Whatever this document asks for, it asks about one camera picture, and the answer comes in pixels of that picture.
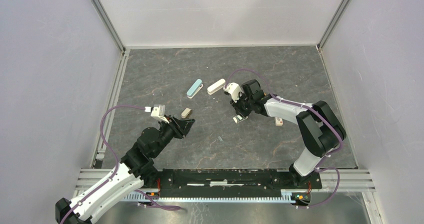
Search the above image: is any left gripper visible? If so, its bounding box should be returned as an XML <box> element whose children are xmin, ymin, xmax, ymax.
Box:
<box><xmin>151</xmin><ymin>114</ymin><xmax>196</xmax><ymax>157</ymax></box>

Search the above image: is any small beige stapler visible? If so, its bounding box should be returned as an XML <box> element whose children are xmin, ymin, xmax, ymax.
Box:
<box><xmin>181</xmin><ymin>107</ymin><xmax>193</xmax><ymax>119</ymax></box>

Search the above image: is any staple box grey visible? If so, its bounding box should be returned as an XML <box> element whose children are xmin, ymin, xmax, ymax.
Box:
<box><xmin>232</xmin><ymin>115</ymin><xmax>248</xmax><ymax>124</ymax></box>

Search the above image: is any white stapler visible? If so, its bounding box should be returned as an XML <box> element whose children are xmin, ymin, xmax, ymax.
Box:
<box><xmin>207</xmin><ymin>78</ymin><xmax>226</xmax><ymax>95</ymax></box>

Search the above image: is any light blue stapler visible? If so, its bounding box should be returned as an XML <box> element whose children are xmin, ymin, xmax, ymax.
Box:
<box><xmin>186</xmin><ymin>79</ymin><xmax>204</xmax><ymax>99</ymax></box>

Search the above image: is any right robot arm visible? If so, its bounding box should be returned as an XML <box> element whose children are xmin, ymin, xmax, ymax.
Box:
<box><xmin>223</xmin><ymin>79</ymin><xmax>347</xmax><ymax>188</ymax></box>

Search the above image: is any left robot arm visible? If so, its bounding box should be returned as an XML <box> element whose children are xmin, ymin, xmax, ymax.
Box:
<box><xmin>55</xmin><ymin>115</ymin><xmax>195</xmax><ymax>224</ymax></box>

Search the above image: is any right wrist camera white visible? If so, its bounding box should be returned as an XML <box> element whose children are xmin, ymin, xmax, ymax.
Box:
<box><xmin>223</xmin><ymin>82</ymin><xmax>244</xmax><ymax>103</ymax></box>

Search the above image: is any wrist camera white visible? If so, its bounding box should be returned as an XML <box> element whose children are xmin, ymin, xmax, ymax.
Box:
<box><xmin>144</xmin><ymin>104</ymin><xmax>170</xmax><ymax>124</ymax></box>
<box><xmin>223</xmin><ymin>82</ymin><xmax>244</xmax><ymax>103</ymax></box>

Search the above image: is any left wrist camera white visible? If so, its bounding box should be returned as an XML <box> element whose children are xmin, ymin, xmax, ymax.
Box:
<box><xmin>144</xmin><ymin>104</ymin><xmax>170</xmax><ymax>124</ymax></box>

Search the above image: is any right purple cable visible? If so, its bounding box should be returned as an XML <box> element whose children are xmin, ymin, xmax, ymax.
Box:
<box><xmin>225</xmin><ymin>69</ymin><xmax>345</xmax><ymax>210</ymax></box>

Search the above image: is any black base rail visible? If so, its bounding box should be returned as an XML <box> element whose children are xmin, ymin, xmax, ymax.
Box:
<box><xmin>139</xmin><ymin>168</ymin><xmax>323</xmax><ymax>198</ymax></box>

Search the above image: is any white cable tray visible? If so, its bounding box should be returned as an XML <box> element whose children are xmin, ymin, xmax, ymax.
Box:
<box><xmin>122</xmin><ymin>190</ymin><xmax>311</xmax><ymax>205</ymax></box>

